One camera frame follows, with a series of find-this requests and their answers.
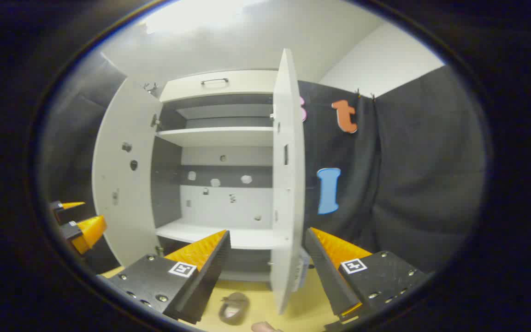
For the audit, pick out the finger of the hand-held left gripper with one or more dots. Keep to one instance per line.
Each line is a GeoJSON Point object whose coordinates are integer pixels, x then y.
{"type": "Point", "coordinates": [69, 205]}
{"type": "Point", "coordinates": [91, 230]}

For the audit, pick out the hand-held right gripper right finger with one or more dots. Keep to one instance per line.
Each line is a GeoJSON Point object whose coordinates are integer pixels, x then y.
{"type": "Point", "coordinates": [327, 276]}

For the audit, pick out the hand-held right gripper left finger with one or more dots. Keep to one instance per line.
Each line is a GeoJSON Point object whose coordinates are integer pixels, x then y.
{"type": "Point", "coordinates": [210, 272]}

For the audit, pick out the white cabinet door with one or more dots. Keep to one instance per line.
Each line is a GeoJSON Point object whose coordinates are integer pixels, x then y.
{"type": "Point", "coordinates": [122, 207]}
{"type": "Point", "coordinates": [288, 184]}

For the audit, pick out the brown fuzzy shoe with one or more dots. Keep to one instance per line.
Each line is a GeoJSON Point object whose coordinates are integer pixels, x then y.
{"type": "Point", "coordinates": [234, 308]}

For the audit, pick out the white shoe cabinet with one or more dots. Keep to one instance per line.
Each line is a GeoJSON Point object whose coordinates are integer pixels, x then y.
{"type": "Point", "coordinates": [219, 136]}

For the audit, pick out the white cabinet drawer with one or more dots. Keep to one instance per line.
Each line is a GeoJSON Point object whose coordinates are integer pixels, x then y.
{"type": "Point", "coordinates": [228, 90]}

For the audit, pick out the black backdrop cloth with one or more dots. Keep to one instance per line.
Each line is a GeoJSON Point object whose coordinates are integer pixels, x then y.
{"type": "Point", "coordinates": [422, 184]}

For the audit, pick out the metal cloth clip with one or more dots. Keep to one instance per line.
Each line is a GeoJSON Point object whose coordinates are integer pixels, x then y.
{"type": "Point", "coordinates": [150, 86]}
{"type": "Point", "coordinates": [358, 93]}

